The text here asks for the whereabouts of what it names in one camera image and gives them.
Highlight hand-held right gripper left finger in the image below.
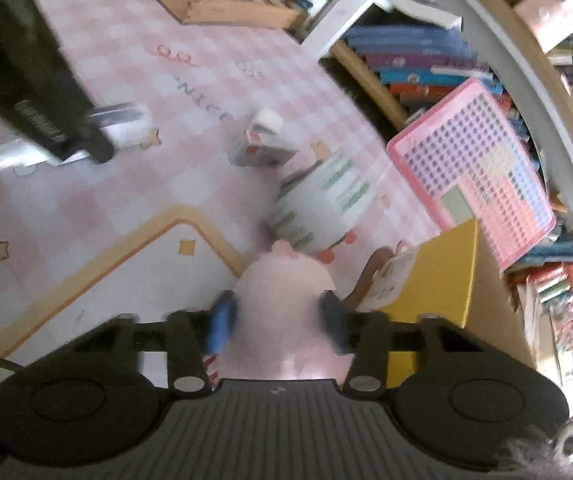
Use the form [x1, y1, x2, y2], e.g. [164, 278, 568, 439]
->
[60, 290, 240, 402]

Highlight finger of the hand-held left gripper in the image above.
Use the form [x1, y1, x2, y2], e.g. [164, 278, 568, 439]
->
[60, 79, 116, 164]

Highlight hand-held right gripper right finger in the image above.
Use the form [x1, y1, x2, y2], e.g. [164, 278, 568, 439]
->
[318, 291, 506, 402]

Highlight pink plush toy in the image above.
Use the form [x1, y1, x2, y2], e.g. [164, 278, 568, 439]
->
[216, 240, 355, 382]

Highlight white green tape roll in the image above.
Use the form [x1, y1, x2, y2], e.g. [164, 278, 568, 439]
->
[266, 152, 378, 254]

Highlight yellow cardboard box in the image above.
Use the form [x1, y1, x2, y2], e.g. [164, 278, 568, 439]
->
[357, 217, 540, 391]

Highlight pink checkered table mat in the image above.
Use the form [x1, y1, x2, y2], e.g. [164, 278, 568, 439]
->
[0, 0, 448, 397]

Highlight small bottle white cap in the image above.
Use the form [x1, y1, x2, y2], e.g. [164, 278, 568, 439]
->
[227, 107, 300, 169]

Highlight row of blue books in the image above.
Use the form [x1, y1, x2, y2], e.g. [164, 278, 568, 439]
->
[341, 22, 523, 122]

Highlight white bookshelf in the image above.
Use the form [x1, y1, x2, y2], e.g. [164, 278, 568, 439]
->
[301, 0, 573, 272]

